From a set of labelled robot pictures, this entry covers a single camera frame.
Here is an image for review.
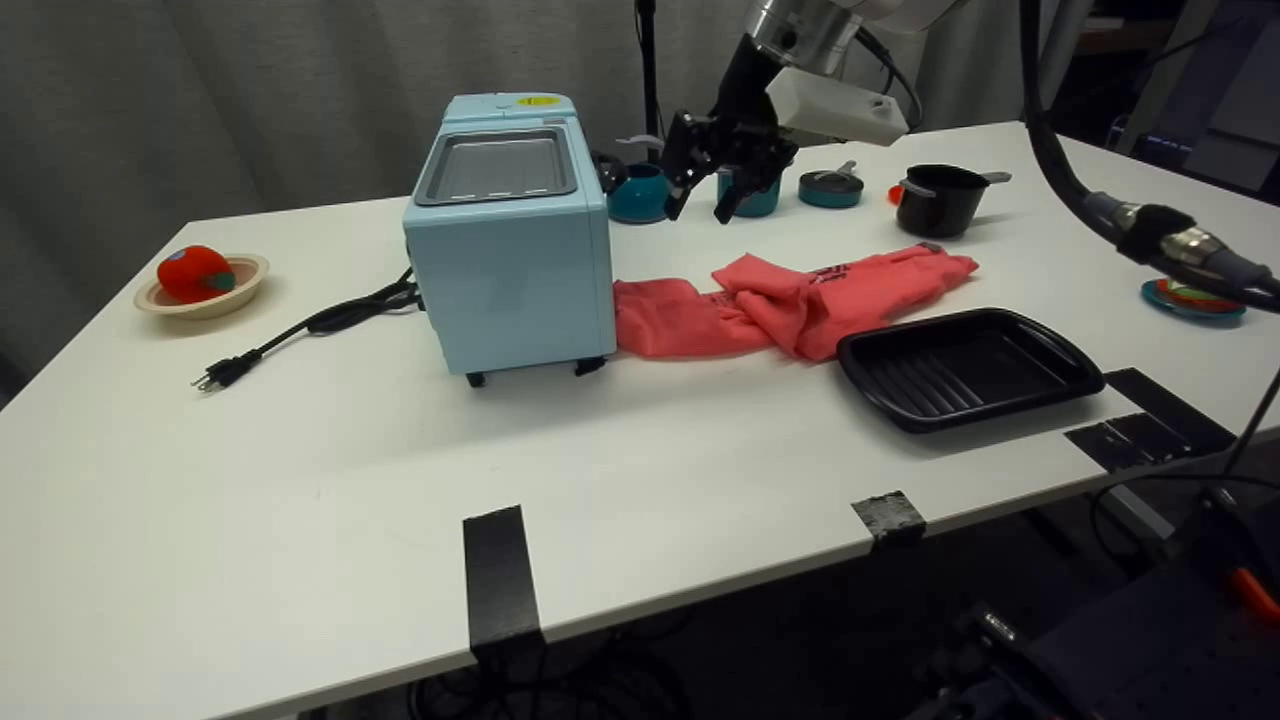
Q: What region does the teal toy kettle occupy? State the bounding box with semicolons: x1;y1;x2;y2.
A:
591;132;680;230

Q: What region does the beige shallow bowl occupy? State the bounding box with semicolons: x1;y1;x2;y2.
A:
132;251;271;325

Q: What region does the black equipment beside table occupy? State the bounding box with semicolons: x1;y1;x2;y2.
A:
917;438;1280;720

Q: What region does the small black tape square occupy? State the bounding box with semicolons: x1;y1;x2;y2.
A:
848;489;930;548

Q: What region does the long black tape strip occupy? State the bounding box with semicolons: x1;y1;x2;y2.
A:
462;499;548;651

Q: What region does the small blue plate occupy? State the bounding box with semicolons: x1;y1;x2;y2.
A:
1137;275;1254;327

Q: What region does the red printed cloth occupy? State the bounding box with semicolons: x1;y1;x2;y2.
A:
609;241;986;367

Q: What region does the small teal toy pan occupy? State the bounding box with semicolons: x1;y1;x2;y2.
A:
795;158;870;213

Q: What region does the black corrugated cable hose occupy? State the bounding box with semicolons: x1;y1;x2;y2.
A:
1017;0;1280;317

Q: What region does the red toy tomato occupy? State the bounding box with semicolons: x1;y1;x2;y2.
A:
152;246;241;309

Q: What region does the black tripod pole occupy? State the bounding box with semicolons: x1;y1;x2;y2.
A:
633;0;669;140

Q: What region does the light blue toaster oven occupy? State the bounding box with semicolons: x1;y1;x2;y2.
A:
401;88;620;391

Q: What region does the red tool handle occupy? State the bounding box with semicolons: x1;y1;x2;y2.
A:
1225;565;1280;631

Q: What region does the black pot with red knob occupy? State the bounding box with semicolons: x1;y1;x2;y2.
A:
883;159;1017;246

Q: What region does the black power cord with plug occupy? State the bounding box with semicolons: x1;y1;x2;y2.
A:
191;263;430;395

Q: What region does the wide black tape strip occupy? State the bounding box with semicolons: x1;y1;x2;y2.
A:
1102;366;1242;458

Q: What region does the short black tape strip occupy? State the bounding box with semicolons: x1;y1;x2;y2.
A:
1062;410;1189;472

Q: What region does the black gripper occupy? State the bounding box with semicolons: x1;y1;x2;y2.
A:
659;38;803;230

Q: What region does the black ridged grill tray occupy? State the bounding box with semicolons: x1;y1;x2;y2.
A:
834;306;1112;438

